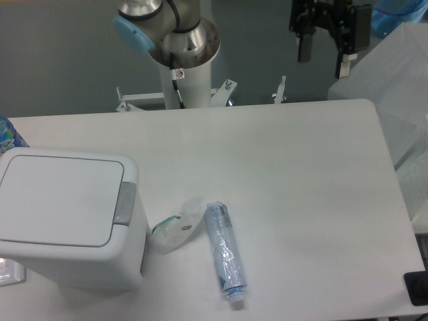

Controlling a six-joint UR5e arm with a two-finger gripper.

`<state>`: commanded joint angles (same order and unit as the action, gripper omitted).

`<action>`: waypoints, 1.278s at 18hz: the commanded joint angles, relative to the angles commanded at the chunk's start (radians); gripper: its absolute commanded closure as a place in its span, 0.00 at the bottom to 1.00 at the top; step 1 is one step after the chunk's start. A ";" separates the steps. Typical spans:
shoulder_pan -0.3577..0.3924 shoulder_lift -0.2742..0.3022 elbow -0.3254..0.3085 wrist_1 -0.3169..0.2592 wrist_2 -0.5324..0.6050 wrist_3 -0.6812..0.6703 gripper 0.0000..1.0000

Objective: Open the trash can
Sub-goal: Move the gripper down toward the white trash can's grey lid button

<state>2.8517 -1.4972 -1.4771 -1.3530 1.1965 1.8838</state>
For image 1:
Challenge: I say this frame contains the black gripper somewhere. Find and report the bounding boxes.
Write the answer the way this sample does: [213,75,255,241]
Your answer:
[289,1,372,79]

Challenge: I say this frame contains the white push-top trash can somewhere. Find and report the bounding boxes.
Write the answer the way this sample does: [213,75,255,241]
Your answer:
[1,148,149,290]

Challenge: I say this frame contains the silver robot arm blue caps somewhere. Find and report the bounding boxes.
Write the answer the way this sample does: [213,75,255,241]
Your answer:
[113,1,372,79]

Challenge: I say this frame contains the metal table clamp bolt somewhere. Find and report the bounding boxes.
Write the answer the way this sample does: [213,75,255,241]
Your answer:
[272,76,288,104]

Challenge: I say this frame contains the blue water jug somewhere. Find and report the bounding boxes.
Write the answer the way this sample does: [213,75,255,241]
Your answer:
[371,0,427,39]

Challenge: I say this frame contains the crushed clear plastic bottle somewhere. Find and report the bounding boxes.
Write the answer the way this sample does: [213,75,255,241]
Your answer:
[204,201,247,304]

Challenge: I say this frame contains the crumpled clear plastic wrapper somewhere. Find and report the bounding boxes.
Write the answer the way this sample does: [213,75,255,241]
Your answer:
[149,195,207,255]

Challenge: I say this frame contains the black device table corner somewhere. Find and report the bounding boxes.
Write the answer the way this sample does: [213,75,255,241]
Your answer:
[403,271,427,306]

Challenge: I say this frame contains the blue labelled bottle left edge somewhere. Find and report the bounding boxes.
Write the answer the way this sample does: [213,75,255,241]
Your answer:
[0,116,29,156]

